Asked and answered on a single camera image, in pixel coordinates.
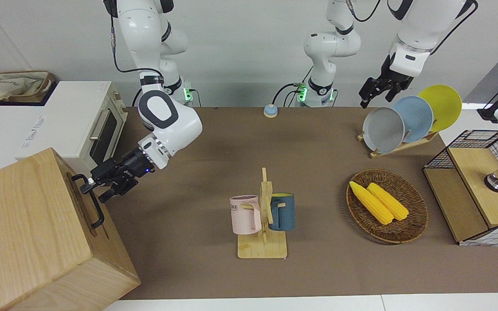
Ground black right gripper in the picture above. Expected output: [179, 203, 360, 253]
[80, 149, 154, 203]

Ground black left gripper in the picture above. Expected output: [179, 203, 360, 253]
[359, 54, 414, 109]

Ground wooden drawer black handle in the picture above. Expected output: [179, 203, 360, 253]
[54, 149, 113, 257]

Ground wooden drawer cabinet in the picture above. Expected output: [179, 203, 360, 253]
[0, 148, 141, 311]

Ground grey plate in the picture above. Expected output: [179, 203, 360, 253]
[363, 107, 405, 154]

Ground light blue plate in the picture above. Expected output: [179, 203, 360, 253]
[392, 96, 434, 143]

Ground wooden plate rack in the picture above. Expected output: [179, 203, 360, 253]
[357, 130, 440, 159]

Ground yellow plate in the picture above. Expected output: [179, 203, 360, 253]
[418, 85, 462, 132]

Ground white toaster oven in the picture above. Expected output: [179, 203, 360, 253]
[16, 80, 128, 175]

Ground yellow corn cob pointed tip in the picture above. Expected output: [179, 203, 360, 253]
[349, 181, 394, 225]

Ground yellow corn cob blunt tip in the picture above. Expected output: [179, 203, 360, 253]
[367, 183, 409, 221]

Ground round brown wicker basket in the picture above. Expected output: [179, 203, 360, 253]
[346, 169, 429, 244]

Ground brown tray with cloth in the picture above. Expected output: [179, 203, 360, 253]
[0, 70, 56, 106]

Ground pink mug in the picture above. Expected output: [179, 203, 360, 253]
[230, 195, 262, 235]

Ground dark blue mug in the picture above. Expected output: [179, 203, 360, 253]
[268, 193, 295, 232]

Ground wooden mug tree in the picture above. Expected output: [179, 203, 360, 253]
[237, 168, 287, 259]

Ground brown table mat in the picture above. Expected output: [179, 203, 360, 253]
[102, 106, 498, 301]

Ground black base power cable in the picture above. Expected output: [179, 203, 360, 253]
[273, 82, 303, 107]

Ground black wire shelf wooden boards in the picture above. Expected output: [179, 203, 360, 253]
[423, 130, 498, 247]

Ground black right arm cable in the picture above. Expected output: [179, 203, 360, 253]
[110, 24, 165, 76]

